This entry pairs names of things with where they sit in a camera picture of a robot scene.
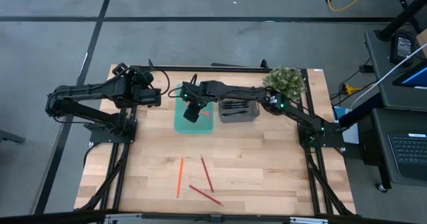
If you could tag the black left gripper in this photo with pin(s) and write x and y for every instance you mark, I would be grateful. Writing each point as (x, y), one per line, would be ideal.
(150, 97)

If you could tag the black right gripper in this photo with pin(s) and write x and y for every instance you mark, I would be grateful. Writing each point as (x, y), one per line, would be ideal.
(197, 94)

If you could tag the black pen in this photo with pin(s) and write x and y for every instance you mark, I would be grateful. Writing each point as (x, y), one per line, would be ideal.
(233, 107)
(235, 102)
(235, 112)

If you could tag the red pencil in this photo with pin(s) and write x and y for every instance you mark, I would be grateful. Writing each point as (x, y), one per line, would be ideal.
(205, 195)
(207, 174)

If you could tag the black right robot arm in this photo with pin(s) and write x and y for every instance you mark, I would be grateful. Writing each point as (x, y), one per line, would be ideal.
(240, 91)

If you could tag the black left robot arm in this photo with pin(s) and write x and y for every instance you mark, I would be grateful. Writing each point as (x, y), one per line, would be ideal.
(83, 92)

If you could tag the teal translucent plastic bin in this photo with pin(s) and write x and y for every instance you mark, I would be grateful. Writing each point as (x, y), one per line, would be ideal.
(203, 127)

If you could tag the grey translucent plastic bin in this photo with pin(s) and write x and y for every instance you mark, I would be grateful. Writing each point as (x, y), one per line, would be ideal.
(253, 115)

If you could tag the green potted plant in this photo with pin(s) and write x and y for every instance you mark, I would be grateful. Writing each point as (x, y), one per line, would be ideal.
(283, 82)

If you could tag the grey chair leg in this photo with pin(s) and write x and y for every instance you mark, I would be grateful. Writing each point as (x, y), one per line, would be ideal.
(10, 136)

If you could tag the yellow power plug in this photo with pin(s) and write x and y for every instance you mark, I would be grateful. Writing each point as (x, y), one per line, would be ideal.
(347, 90)

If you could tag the black gantry beam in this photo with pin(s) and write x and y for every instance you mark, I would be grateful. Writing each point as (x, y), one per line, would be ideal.
(50, 217)

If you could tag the white paper box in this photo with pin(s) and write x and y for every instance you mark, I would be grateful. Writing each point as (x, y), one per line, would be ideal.
(352, 135)

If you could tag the black stand pole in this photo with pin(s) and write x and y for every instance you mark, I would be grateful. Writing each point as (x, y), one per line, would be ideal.
(360, 112)
(400, 19)

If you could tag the black power brick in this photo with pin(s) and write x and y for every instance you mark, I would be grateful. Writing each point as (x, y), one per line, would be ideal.
(366, 68)

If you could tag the black side cart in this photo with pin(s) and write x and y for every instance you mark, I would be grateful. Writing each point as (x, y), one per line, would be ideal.
(380, 84)

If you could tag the black caster wheel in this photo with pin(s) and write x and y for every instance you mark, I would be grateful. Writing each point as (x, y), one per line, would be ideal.
(382, 188)

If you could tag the black power adapter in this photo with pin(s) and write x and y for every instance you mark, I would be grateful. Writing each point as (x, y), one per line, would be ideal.
(403, 47)

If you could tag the blue-screen tablet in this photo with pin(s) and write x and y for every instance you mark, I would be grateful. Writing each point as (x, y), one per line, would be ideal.
(415, 79)

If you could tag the black aluminium table frame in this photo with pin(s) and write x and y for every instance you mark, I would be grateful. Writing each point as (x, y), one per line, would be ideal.
(213, 69)

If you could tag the silver beam bracket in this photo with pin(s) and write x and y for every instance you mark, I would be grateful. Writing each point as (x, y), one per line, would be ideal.
(308, 220)
(123, 218)

